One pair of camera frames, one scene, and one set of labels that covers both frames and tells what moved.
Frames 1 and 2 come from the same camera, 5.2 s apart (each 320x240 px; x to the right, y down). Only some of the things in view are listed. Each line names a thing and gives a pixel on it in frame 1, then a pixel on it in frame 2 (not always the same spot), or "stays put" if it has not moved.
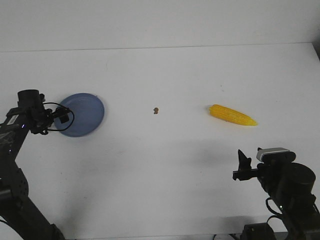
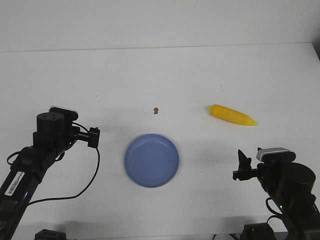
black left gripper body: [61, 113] → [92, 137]
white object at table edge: [223, 237] stays put
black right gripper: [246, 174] stays put
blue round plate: [86, 115] → [151, 160]
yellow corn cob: [229, 114] stays put
